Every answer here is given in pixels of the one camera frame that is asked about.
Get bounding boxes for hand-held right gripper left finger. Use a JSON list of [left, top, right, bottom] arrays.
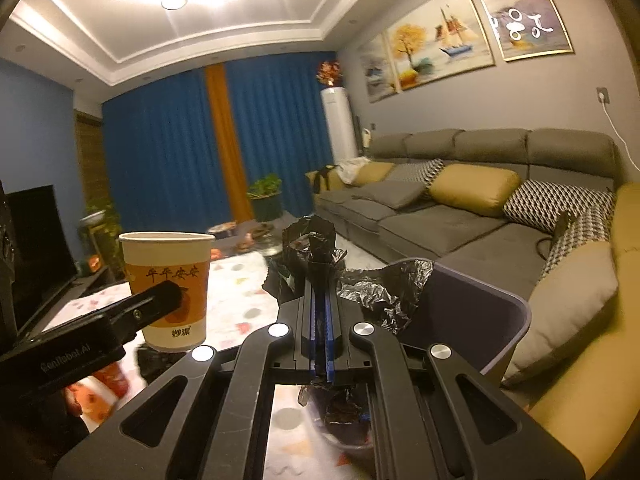
[[52, 255, 323, 480]]

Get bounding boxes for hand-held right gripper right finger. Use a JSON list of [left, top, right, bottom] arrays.
[[321, 260, 586, 480]]

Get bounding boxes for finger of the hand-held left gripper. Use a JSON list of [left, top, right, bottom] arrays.
[[92, 280, 184, 347]]

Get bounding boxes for orange print paper cup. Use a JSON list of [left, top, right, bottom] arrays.
[[118, 231, 216, 353]]

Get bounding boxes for black plastic bag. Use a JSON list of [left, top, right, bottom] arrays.
[[262, 215, 435, 336]]

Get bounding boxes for grey plastic bin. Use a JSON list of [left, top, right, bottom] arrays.
[[300, 257, 531, 451]]

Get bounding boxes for dark television cabinet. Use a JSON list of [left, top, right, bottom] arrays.
[[15, 264, 115, 333]]

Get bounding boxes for patterned white tablecloth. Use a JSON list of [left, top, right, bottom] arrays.
[[42, 247, 373, 480]]

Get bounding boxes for plant on stand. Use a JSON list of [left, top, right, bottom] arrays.
[[80, 197, 123, 281]]

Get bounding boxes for black television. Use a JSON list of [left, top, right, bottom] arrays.
[[0, 184, 81, 333]]

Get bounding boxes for blue curtain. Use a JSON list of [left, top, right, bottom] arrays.
[[225, 51, 337, 213], [101, 67, 223, 233]]

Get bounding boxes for green potted plant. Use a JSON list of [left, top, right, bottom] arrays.
[[246, 173, 284, 222]]

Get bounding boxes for small grey cushion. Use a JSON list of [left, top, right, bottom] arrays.
[[351, 180, 427, 211]]

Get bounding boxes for brown wooden panel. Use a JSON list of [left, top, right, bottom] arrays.
[[74, 109, 108, 196]]

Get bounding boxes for white cloth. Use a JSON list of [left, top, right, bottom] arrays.
[[337, 156, 371, 184]]

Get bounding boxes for yellow cushion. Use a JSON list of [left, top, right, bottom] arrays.
[[350, 161, 397, 187], [429, 163, 522, 218]]

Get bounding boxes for orange curtain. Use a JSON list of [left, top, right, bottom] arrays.
[[204, 65, 254, 223]]

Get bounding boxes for black white patterned cushion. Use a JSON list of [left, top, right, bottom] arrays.
[[385, 158, 446, 186], [502, 180, 616, 233]]

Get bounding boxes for white standing air conditioner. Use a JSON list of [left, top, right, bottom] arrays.
[[320, 86, 360, 166]]

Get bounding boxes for large grey cushion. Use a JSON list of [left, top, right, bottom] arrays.
[[502, 240, 621, 386]]

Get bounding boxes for red flower decoration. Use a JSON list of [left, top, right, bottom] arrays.
[[315, 59, 346, 88]]

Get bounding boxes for small framed painting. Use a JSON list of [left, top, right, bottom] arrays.
[[356, 35, 401, 104]]

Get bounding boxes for houndstooth cushion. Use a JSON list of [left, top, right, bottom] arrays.
[[540, 207, 613, 281]]

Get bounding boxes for yellow sofa armrest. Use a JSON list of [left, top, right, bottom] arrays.
[[527, 182, 640, 480]]

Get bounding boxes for tree and sailboat painting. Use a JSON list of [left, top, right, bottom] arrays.
[[382, 0, 496, 92]]

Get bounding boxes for purple framed painting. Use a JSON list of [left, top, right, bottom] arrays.
[[470, 0, 573, 62]]

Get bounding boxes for black charger cable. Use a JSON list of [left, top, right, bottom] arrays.
[[534, 210, 578, 261]]

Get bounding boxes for white cable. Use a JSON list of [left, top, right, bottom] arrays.
[[602, 102, 640, 173]]

